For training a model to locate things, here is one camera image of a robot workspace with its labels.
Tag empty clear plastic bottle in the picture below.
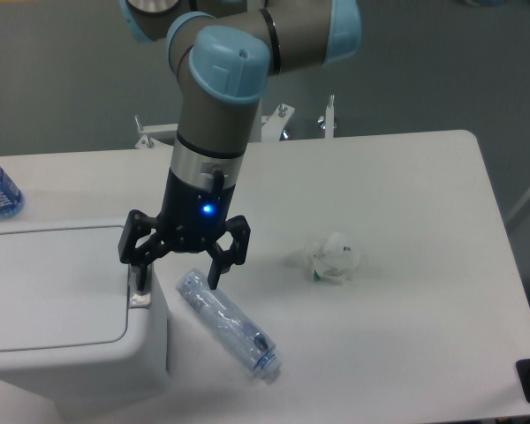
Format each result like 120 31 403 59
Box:
176 269 282 382

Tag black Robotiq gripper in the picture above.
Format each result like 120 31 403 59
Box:
117 166 251 292

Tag white push-lid trash can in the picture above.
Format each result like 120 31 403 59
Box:
0 216 171 416

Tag crumpled white paper wad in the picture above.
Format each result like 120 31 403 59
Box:
303 231 361 284

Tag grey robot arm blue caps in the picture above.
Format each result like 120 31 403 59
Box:
118 1 361 290

